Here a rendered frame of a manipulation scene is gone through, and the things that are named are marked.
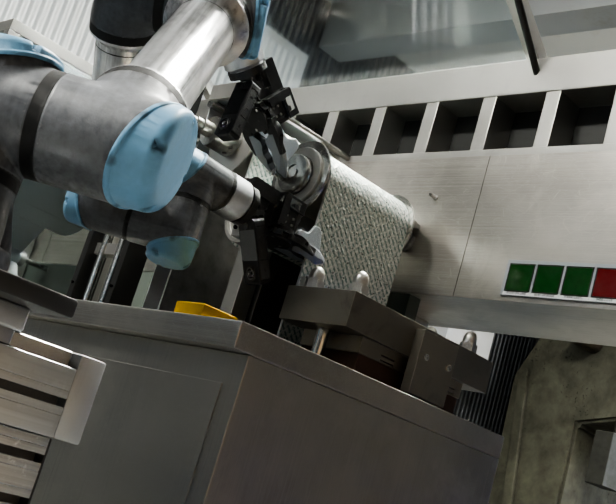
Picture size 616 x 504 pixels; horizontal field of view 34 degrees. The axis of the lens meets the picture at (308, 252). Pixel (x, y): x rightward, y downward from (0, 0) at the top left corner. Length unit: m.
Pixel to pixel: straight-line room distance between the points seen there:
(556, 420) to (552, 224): 5.51
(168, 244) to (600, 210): 0.77
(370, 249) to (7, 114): 1.03
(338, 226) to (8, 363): 0.95
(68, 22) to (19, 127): 4.16
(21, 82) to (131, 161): 0.14
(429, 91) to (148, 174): 1.33
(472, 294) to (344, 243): 0.27
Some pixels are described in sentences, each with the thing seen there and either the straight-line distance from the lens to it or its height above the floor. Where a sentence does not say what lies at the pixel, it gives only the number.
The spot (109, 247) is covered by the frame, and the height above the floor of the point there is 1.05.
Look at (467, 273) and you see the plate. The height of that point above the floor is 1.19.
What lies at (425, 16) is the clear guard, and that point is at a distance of 2.25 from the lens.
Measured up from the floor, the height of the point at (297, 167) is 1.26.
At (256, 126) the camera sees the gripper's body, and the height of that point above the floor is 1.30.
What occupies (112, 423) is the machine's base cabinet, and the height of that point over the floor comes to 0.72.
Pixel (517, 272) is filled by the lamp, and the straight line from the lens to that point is 1.90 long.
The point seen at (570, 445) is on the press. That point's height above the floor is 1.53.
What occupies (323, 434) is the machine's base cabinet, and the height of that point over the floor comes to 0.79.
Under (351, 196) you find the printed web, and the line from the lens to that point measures 1.89.
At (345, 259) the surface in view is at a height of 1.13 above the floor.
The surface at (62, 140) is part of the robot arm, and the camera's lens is 1.01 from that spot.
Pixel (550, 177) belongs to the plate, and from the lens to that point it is 1.96.
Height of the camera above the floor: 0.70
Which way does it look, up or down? 13 degrees up
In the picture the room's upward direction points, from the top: 17 degrees clockwise
